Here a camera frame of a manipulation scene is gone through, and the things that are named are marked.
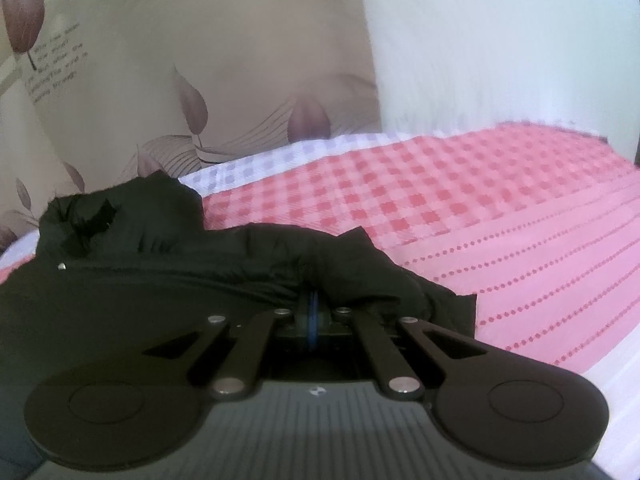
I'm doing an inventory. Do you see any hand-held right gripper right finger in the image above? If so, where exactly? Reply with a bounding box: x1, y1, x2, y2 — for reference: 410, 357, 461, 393
314, 290, 490, 403

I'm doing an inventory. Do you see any beige leaf print curtain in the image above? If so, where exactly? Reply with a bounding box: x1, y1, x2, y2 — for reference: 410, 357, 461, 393
0, 0, 383, 256

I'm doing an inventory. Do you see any black jacket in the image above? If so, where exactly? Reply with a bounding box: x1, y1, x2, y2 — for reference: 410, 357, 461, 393
0, 172, 478, 471

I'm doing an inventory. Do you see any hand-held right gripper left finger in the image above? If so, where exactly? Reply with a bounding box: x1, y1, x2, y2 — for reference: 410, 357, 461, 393
142, 290, 315, 403

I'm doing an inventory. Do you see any pink checkered bedsheet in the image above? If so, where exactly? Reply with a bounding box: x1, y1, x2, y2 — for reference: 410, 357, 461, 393
0, 119, 640, 480

